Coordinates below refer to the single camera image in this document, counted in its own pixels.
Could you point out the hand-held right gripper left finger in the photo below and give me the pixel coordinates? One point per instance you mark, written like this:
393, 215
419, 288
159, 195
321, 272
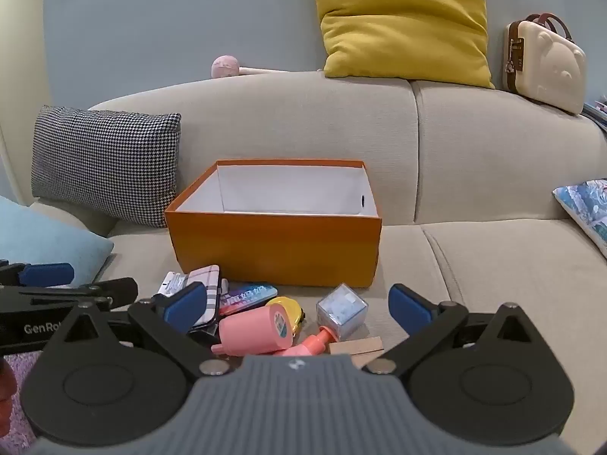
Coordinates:
185, 305

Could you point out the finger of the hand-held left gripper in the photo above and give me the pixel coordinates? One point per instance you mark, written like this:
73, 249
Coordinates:
95, 290
47, 274

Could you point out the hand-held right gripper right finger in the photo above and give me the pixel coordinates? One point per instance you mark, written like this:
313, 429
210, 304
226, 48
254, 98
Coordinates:
410, 310

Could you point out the white blue packet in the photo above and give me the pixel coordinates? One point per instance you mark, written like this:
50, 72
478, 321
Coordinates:
171, 282

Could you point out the plaid glasses case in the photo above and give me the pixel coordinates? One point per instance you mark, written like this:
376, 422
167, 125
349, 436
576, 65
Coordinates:
212, 294

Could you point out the colourful printed tin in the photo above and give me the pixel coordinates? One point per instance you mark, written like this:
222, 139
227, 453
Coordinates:
246, 297

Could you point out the brown cardboard box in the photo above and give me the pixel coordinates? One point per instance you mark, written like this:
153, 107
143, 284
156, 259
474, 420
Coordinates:
355, 348

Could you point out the pink cylinder container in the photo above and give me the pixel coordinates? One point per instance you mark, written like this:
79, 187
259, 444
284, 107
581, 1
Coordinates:
246, 334

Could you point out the clear plastic cube box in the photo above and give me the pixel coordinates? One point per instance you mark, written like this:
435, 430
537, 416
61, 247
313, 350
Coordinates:
341, 315

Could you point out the pink pump bottle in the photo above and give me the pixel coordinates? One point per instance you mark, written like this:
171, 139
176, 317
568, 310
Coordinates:
310, 345

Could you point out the yellow tape measure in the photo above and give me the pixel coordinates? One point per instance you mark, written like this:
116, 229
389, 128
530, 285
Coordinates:
291, 308

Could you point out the orange cardboard box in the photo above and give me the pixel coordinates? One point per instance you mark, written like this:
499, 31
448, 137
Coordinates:
275, 246

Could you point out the light blue pillow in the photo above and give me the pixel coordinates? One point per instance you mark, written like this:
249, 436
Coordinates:
42, 237

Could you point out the houndstooth pillow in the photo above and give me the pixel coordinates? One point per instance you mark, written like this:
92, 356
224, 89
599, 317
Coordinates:
104, 161

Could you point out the beige sofa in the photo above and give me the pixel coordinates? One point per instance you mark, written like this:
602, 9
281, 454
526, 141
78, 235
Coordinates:
474, 151

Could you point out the printed blue pillow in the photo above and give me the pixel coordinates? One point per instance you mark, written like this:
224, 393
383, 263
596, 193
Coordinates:
585, 208

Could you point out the pink ball toy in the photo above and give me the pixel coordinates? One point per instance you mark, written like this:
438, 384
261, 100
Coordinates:
225, 67

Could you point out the stack of books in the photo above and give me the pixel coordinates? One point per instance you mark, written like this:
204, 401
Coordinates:
597, 113

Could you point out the cream bear suitcase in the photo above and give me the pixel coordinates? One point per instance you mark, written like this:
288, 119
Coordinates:
550, 66

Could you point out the yellow pillow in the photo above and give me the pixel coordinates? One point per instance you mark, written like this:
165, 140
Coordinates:
403, 19

